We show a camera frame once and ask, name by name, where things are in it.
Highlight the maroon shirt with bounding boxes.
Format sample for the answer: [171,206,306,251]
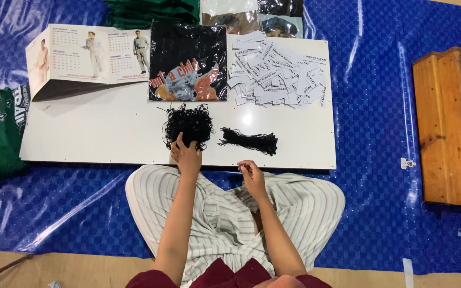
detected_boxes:
[125,258,333,288]

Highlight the stack of green shirts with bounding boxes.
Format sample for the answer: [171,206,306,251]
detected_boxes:
[103,0,201,30]

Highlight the person's right hand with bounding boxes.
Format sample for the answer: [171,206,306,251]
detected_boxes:
[237,160,267,198]

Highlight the person's left hand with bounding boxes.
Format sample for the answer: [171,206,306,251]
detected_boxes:
[170,132,202,179]

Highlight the blue plastic sheet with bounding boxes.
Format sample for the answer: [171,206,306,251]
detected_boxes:
[0,0,461,275]

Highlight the desk calendar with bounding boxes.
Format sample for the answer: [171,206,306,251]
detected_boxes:
[25,23,151,102]

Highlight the wooden crate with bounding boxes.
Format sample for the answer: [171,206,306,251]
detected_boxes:
[412,47,461,208]

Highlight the pile of black strings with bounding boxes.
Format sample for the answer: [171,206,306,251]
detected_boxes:
[157,103,215,152]

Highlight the straight bundle of black strings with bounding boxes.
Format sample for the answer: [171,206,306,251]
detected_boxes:
[217,127,279,157]

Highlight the packed clothes in clear plastic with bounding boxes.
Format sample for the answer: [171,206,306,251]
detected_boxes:
[200,0,305,39]

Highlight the white striped trousers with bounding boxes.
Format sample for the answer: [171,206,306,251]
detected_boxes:
[125,164,346,286]

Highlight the black printed shirt in plastic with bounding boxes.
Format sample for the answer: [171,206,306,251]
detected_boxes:
[148,22,229,102]

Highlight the pile of white paper tags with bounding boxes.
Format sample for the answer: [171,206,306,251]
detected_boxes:
[226,31,329,110]

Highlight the white board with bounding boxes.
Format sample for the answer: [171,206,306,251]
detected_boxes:
[19,34,337,170]

